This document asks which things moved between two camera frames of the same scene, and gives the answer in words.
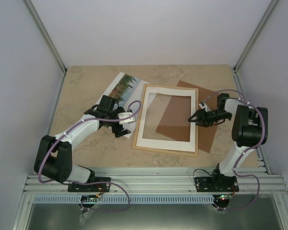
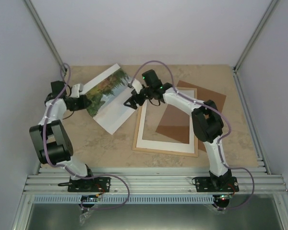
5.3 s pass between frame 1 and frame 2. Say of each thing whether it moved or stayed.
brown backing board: stayed
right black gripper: moved
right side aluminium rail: stayed
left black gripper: moved
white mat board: stayed
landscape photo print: moved
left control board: stayed
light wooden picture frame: stayed
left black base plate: stayed
